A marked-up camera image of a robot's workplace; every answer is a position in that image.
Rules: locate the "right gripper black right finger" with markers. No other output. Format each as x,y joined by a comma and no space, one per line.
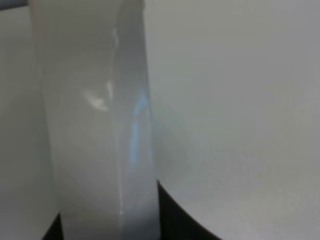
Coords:
177,224

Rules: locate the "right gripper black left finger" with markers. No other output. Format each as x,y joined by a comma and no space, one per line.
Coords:
55,231

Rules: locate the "white plastic bottle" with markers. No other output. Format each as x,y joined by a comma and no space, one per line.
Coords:
93,65

